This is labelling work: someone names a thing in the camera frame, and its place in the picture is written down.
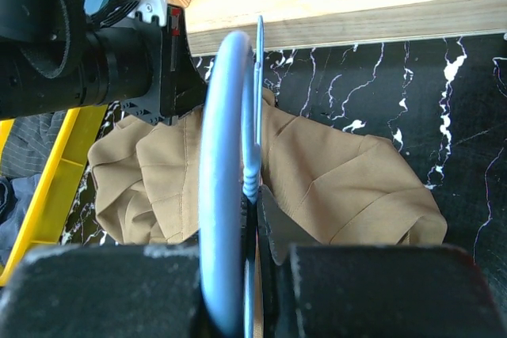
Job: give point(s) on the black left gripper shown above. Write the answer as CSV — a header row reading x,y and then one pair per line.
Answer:
x,y
55,55

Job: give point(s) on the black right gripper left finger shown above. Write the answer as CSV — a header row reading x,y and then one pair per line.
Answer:
x,y
105,291

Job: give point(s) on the tan garment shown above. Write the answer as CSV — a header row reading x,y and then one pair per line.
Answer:
x,y
343,189

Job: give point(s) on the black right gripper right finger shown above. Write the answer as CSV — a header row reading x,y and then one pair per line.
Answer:
x,y
315,290

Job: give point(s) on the blue wire hanger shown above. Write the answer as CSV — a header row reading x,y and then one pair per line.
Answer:
x,y
228,183

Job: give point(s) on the dark grey garments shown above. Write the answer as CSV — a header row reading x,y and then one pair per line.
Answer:
x,y
24,156

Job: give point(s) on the yellow plastic bin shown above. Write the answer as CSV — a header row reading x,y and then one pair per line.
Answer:
x,y
52,199

